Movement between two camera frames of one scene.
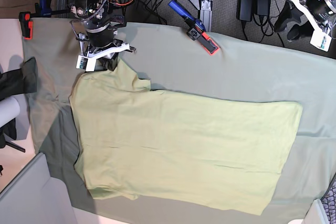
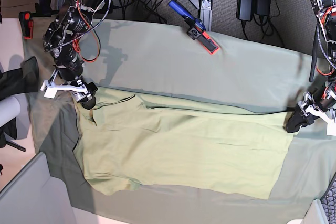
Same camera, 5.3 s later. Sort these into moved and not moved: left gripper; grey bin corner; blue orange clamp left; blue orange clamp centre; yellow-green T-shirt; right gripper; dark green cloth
Moved: yellow-green T-shirt; right gripper; left gripper
Not moved: grey bin corner; dark green cloth; blue orange clamp left; blue orange clamp centre
